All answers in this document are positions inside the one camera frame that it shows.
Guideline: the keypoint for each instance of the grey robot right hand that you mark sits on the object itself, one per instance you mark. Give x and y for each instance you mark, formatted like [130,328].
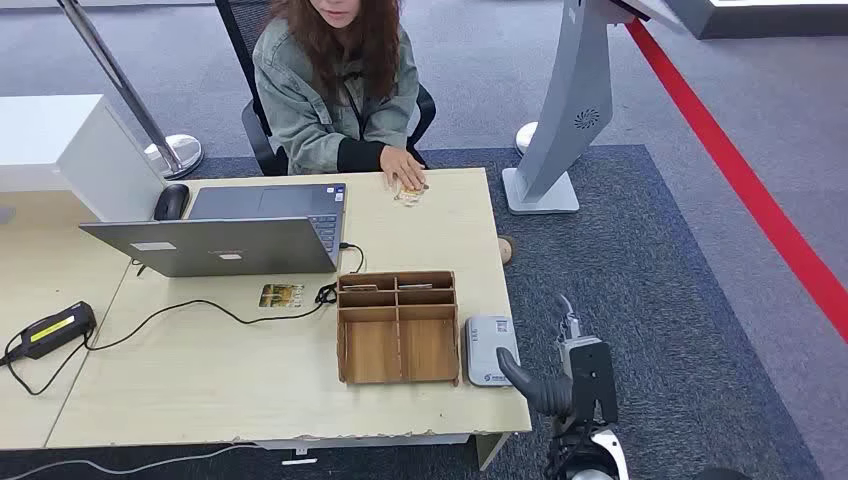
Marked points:
[536,391]

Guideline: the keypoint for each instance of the person's left hand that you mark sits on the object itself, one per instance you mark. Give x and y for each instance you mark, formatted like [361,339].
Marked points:
[401,166]

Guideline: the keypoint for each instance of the tan shoe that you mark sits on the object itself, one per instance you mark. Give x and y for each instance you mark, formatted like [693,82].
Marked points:
[505,250]

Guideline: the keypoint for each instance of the white display platform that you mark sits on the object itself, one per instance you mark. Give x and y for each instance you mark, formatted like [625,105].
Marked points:
[762,23]

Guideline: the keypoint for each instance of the wooden desk leg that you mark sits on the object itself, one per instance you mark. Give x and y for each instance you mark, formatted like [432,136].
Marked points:
[490,450]

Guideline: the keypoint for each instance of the green yellow picture card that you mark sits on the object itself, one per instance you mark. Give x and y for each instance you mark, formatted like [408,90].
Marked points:
[281,296]

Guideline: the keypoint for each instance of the black power adapter yellow label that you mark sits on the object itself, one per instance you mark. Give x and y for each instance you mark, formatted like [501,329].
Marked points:
[56,329]

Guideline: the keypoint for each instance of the wooden organizer box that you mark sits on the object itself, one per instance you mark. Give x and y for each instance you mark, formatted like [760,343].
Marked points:
[371,351]

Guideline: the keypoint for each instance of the round chrome stanchion base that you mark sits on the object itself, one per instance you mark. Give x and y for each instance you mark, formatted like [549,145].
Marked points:
[524,138]

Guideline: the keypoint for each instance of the gold patterned ID card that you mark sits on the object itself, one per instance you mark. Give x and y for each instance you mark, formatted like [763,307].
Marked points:
[409,197]

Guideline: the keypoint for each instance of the white cabinet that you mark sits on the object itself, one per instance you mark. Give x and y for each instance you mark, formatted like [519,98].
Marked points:
[40,132]

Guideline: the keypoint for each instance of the black office chair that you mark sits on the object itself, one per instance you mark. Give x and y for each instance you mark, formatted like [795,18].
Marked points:
[265,152]

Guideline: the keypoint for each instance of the person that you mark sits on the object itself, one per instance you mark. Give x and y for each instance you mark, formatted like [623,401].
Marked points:
[298,99]

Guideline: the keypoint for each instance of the black computer mouse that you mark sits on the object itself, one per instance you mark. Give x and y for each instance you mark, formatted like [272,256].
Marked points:
[172,202]

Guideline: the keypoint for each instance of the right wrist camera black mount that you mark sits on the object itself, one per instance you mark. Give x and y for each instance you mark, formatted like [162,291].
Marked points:
[593,384]

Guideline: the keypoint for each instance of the grey kiosk stand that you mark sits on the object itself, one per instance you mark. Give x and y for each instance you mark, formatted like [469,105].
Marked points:
[576,99]

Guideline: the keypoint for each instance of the grey laptop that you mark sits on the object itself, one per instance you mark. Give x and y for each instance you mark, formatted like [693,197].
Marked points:
[218,248]

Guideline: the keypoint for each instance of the chrome stanchion pole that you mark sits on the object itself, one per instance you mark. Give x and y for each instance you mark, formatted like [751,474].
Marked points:
[119,79]

